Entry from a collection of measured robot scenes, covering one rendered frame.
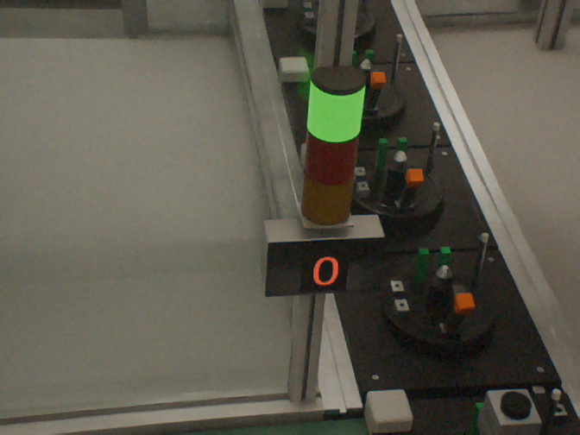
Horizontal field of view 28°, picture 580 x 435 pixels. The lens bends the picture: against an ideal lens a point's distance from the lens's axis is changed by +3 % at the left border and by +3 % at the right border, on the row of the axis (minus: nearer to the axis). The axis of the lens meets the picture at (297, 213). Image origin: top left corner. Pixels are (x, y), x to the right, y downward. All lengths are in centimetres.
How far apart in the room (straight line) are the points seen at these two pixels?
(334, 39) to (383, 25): 102
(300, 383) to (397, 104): 63
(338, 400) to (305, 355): 9
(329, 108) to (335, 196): 10
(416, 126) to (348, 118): 76
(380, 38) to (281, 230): 93
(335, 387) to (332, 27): 50
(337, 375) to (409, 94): 63
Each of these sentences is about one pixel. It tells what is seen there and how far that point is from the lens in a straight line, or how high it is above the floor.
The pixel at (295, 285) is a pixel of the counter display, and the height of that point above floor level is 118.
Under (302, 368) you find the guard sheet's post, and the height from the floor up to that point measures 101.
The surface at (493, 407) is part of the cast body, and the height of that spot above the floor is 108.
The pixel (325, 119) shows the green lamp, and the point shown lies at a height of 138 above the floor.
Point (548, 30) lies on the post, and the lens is 224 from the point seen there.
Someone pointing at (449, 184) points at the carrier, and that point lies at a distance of 167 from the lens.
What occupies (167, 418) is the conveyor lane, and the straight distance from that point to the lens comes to 132.
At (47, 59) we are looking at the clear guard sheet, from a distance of 104.
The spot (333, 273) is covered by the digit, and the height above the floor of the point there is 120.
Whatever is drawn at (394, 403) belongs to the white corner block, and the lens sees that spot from 131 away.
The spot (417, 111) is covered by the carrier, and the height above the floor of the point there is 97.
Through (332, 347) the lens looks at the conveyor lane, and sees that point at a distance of 140.
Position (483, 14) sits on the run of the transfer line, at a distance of 231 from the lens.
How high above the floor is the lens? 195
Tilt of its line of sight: 39 degrees down
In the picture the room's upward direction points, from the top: 5 degrees clockwise
